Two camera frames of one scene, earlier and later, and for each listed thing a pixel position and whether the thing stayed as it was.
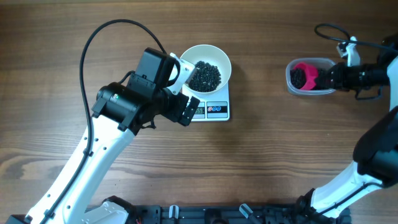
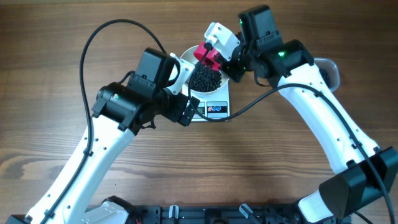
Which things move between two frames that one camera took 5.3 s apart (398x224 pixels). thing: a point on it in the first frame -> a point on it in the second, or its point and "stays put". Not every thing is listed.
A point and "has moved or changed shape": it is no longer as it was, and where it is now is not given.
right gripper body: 343,79 -> 236,67
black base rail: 282,213 stays put
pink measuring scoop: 311,74 has moved or changed shape
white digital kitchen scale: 212,107 stays put
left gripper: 175,114 stays put
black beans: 206,78 stays put
